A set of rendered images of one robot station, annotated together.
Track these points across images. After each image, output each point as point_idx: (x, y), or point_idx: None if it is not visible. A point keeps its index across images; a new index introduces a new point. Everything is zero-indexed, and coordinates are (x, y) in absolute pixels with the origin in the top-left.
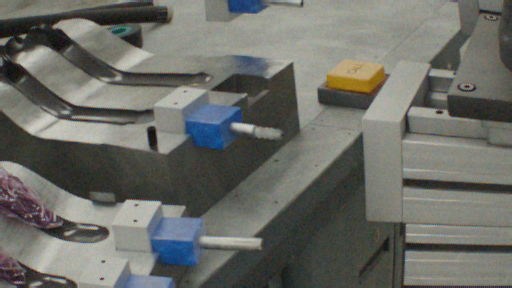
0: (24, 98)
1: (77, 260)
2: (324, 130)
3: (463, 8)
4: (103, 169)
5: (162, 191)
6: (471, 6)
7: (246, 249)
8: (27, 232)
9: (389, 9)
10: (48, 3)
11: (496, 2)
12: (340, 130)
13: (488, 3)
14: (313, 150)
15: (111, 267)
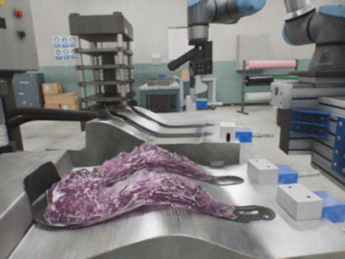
0: (135, 128)
1: (246, 193)
2: (240, 145)
3: (285, 98)
4: (199, 154)
5: (233, 161)
6: (289, 97)
7: (313, 176)
8: (203, 184)
9: (211, 117)
10: (41, 137)
11: (301, 93)
12: (246, 145)
13: (296, 94)
14: (245, 150)
15: (300, 189)
